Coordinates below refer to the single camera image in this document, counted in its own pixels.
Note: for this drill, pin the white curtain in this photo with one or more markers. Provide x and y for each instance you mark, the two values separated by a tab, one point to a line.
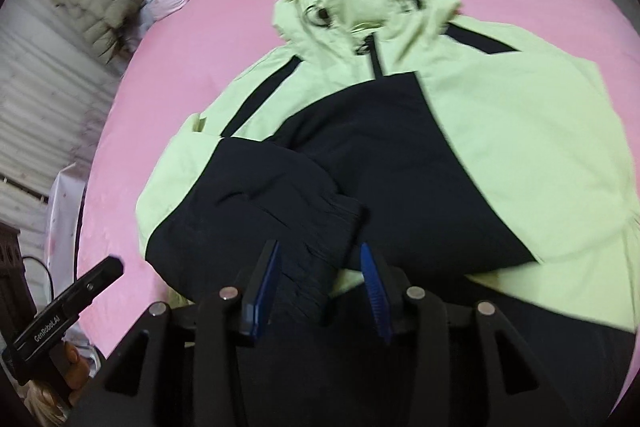
55	95

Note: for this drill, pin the white patterned gift bag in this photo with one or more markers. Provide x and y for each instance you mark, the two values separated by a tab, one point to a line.
63	224

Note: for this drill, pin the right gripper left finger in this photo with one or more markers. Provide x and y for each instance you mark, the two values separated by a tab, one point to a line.
180	367

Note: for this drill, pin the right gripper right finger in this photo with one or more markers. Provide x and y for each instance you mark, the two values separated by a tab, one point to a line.
454	365

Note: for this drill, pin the person's left hand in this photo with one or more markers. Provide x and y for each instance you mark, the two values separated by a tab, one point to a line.
64	375

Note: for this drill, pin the beige puffer jacket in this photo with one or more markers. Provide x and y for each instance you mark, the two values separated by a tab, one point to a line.
101	23

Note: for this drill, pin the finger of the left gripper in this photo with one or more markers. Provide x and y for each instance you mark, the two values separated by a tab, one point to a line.
81	294

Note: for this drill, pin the green and black hooded jacket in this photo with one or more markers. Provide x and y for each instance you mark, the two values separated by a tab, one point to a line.
478	159

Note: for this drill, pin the pink bed sheet mattress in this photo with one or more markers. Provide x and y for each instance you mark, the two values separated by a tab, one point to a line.
187	58

